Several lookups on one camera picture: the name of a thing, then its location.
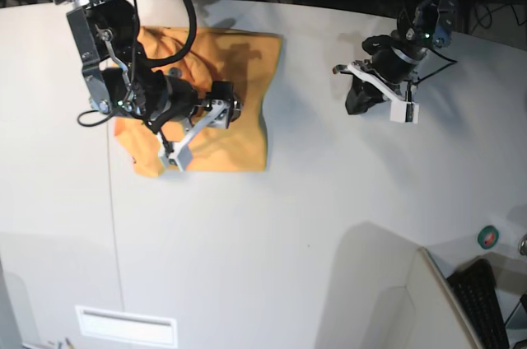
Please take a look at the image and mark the silver round knob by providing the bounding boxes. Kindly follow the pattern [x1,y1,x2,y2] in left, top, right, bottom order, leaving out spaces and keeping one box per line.
[518,235,527,257]

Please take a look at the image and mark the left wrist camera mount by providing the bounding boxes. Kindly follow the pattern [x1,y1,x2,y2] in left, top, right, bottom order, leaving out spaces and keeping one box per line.
[350,67,420,123]

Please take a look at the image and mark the orange yellow t-shirt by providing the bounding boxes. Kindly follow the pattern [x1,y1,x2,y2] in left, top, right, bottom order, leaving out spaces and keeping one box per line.
[114,26,282,178]

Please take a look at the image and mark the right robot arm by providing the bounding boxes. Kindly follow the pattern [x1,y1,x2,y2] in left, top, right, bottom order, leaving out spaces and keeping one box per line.
[53,0,242,133]

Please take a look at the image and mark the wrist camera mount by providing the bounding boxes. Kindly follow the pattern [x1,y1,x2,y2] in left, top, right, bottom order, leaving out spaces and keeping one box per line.
[156,100,233,171]
[350,67,420,123]

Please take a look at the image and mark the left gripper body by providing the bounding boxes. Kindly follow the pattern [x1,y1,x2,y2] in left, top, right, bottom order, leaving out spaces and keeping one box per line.
[332,47,420,90]

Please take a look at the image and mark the white recessed table hatch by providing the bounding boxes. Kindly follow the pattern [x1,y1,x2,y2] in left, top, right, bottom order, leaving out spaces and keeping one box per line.
[75,305,179,348]

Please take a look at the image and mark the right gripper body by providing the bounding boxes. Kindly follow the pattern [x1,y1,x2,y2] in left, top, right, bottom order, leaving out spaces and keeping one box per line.
[144,76,241,134]

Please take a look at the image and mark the white partition panel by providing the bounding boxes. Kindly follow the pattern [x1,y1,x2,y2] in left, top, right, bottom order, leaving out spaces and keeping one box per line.
[315,222,481,348]

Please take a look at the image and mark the black computer keyboard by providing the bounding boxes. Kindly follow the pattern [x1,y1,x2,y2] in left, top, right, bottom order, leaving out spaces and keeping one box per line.
[447,258,510,349]

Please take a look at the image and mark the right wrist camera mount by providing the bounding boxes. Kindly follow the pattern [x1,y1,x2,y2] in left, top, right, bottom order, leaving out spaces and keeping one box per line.
[156,100,233,171]

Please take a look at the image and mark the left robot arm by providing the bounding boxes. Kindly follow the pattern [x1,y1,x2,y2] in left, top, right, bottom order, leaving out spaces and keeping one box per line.
[333,0,459,123]

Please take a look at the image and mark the green tape roll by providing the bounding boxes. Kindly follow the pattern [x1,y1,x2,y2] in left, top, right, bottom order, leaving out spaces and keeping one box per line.
[477,226,500,250]

